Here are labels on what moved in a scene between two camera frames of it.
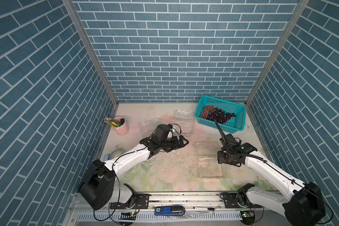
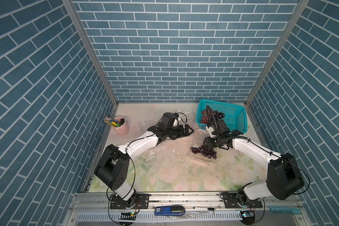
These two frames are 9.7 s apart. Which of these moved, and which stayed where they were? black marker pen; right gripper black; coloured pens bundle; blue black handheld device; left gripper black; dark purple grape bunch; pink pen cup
Moved: left gripper black; dark purple grape bunch; right gripper black
Stayed: pink pen cup; coloured pens bundle; black marker pen; blue black handheld device
